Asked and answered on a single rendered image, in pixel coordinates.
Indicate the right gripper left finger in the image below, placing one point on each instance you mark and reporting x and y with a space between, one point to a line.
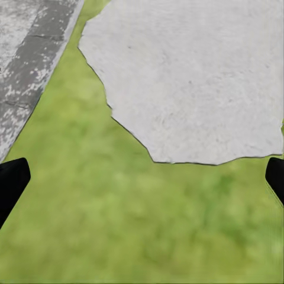
14 178

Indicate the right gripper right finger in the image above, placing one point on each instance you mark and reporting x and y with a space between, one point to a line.
275 176

